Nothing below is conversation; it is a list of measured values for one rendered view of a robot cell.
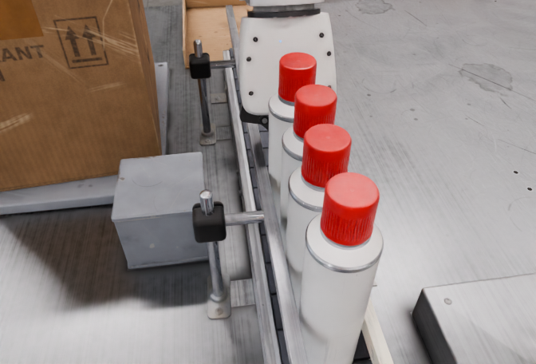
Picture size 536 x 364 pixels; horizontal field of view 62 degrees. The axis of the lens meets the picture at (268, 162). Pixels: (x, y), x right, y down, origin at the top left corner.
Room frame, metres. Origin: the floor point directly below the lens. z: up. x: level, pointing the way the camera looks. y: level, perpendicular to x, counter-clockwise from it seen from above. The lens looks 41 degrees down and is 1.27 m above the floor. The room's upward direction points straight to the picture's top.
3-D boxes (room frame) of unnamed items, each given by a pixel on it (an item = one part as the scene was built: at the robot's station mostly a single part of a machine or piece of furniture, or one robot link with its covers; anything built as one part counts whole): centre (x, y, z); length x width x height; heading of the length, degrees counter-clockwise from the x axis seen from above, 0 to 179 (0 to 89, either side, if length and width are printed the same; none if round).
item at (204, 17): (0.96, 0.06, 0.85); 0.30 x 0.26 x 0.04; 8
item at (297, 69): (0.35, -0.03, 0.98); 0.05 x 0.05 x 0.20
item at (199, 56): (0.58, 0.08, 0.91); 0.07 x 0.03 x 0.16; 98
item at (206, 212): (0.29, 0.03, 0.91); 0.07 x 0.03 x 0.16; 98
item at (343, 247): (0.19, -0.05, 0.98); 0.05 x 0.05 x 0.20
